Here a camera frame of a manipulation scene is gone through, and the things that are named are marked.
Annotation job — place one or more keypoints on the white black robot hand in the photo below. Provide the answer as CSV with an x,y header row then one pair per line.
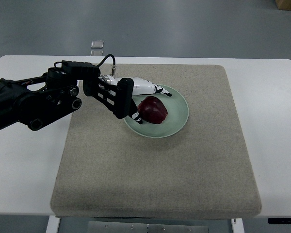
x,y
141,87

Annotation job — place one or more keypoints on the red apple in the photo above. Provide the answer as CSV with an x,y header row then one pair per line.
x,y
152,110

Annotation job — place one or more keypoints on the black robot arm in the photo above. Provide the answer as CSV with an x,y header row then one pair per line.
x,y
40,101

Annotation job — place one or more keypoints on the lower floor socket plate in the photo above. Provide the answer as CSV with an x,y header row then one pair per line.
x,y
96,53

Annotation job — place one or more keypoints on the floor socket plate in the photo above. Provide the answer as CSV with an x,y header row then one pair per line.
x,y
96,53
97,44

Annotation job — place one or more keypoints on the upper floor socket plate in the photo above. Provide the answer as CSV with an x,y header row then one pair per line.
x,y
97,44

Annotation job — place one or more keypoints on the light green plate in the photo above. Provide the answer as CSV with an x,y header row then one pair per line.
x,y
178,114

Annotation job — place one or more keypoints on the metal plate under table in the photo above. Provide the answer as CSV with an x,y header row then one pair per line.
x,y
121,227

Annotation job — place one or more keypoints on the beige fabric mat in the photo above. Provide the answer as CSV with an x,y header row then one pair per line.
x,y
201,172

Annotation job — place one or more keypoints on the cardboard box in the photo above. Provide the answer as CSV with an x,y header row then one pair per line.
x,y
283,4

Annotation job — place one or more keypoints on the black table control panel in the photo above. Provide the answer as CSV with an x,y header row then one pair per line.
x,y
279,221

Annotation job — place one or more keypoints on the white table leg frame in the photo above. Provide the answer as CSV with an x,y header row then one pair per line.
x,y
53,224

